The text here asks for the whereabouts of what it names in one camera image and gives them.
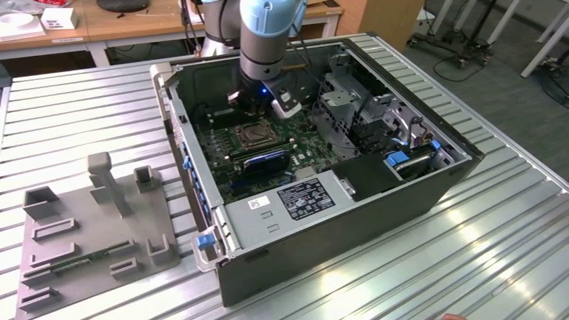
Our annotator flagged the black RAM slot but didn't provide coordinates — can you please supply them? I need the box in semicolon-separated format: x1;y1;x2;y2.
215;117;252;127

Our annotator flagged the white cardboard box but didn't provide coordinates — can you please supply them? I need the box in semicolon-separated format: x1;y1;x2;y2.
40;7;80;31

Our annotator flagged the wooden desk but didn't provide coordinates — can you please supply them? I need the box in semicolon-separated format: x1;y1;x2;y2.
0;0;347;67

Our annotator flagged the wooden cabinet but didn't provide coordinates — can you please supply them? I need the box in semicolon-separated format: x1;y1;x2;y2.
337;0;424;53

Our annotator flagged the silver CPU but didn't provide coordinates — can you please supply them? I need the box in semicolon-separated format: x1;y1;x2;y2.
241;123;271;141

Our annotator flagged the black wheeled stand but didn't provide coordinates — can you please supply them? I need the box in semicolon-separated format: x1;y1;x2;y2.
408;0;496;71

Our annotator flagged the black graphics card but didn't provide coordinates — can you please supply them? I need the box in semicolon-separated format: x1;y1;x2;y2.
241;150;291;178

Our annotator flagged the black round object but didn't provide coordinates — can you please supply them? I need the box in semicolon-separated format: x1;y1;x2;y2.
96;0;148;13

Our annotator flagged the green RAM stick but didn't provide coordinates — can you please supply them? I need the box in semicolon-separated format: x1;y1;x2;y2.
24;245;129;278

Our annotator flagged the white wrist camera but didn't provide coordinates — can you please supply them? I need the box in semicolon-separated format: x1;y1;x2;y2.
261;79;305;120

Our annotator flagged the grey metal drive cage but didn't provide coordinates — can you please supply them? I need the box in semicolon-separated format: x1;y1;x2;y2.
316;53;373;157

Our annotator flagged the blue disk carrier handle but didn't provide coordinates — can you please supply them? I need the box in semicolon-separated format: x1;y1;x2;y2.
384;151;411;168

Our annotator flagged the white table frame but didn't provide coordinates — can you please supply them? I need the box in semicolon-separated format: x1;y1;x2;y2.
520;0;569;79

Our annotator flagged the CPU socket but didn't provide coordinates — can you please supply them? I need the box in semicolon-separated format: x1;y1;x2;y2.
229;117;288;151

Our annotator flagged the black PC case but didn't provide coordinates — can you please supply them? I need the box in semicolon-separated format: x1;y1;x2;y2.
149;32;485;308

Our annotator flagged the grey parts rack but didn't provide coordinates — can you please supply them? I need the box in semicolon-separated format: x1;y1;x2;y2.
15;151;183;317

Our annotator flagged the green motherboard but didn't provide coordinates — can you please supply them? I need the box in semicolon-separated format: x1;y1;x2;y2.
195;99;339;204

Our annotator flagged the grey power supply unit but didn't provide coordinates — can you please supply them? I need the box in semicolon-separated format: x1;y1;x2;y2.
220;171;357;251

